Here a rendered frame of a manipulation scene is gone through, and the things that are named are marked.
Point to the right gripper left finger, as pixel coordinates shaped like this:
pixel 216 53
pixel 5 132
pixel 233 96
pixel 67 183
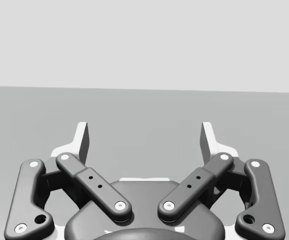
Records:
pixel 89 180

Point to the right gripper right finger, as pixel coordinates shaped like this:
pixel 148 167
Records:
pixel 199 178

